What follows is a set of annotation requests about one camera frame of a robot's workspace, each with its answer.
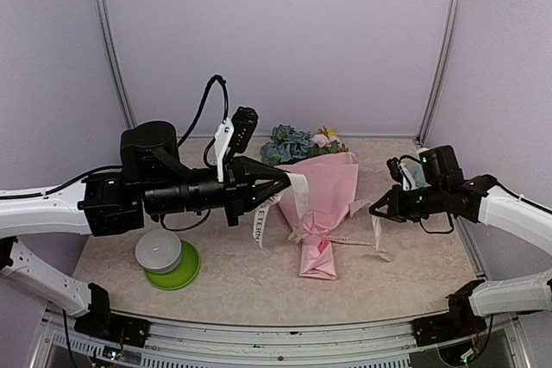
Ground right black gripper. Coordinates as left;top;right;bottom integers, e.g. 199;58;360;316
369;183;448;222

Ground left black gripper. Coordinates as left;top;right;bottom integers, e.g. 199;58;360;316
142;155;292;226

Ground beige printed ribbon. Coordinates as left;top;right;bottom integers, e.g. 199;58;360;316
253;172;372;274

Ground blue fake flower bunch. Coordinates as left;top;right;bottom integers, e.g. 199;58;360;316
260;124;315;166

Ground pink wrapping paper sheet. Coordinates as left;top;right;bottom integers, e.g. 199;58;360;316
278;152;359;280

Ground pale pink fake flower stem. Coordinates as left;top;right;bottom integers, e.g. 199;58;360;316
312;128;349;156

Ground yellow fake flower stem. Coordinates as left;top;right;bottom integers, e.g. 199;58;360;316
320;126;337;138

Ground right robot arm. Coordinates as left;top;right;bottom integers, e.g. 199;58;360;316
369;145;551;337

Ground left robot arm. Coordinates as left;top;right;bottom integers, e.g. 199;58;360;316
1;121;291;338

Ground light blue mug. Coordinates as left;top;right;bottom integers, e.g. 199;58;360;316
409;162;429;188

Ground green plastic plate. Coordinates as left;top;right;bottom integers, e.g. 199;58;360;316
144;240;201;291

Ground white ceramic bowl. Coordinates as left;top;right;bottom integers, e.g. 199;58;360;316
135;229;183;274

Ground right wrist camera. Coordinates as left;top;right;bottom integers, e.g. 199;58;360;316
386;158;417;191

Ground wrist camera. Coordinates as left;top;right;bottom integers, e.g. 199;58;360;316
214;107;258;183
386;158;417;191

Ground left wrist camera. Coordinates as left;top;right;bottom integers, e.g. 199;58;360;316
214;107;258;183

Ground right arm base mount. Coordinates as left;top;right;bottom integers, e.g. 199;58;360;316
411;311;487;347

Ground front aluminium rail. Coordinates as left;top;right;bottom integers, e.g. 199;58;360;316
26;305;533;367

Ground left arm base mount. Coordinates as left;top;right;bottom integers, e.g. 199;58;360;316
74;313;150;348

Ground right aluminium frame post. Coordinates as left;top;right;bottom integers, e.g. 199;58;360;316
416;0;462;145

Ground aluminium frame post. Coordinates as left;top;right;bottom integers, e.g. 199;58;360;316
416;0;462;145
94;0;137;129

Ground left aluminium frame post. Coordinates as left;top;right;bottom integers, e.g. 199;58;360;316
94;0;137;129

